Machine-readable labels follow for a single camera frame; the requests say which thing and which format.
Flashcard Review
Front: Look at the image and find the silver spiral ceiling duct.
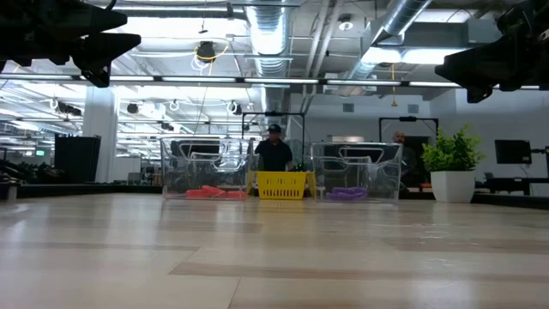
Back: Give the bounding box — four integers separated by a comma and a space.
243, 0, 293, 141

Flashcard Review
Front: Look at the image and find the green plant in white pot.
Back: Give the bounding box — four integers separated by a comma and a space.
422, 126, 484, 203

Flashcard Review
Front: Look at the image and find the black partition panel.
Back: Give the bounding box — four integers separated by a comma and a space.
54, 135, 102, 184

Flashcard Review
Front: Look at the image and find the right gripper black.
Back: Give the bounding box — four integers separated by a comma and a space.
435, 0, 549, 104

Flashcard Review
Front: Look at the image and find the black background desk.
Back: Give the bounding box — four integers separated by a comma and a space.
475, 171, 549, 197

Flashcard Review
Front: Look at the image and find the black ceiling cord reel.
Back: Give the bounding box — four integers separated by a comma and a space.
196, 40, 218, 64

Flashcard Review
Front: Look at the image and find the black computer monitor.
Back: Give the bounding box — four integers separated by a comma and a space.
494, 139, 533, 165

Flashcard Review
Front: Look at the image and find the clear plastic bin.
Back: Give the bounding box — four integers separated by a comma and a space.
160, 136, 254, 201
311, 141, 403, 203

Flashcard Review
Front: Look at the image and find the person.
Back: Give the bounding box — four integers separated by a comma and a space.
254, 124, 294, 173
392, 130, 419, 190

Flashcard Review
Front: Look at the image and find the long ceiling light strip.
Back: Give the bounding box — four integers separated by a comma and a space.
0, 73, 541, 90

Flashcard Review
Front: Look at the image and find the yellow plastic basket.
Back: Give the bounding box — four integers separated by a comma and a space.
246, 170, 317, 201

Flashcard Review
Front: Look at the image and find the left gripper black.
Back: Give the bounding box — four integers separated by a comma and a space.
0, 0, 142, 88

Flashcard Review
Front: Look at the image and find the silver slanted ceiling duct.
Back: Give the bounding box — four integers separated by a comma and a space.
349, 0, 432, 82

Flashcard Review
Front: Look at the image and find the yellow hanging cord pendant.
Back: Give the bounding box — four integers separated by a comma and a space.
389, 64, 399, 108

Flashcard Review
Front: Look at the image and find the black metal background frame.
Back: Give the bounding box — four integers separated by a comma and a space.
378, 116, 439, 145
241, 111, 306, 173

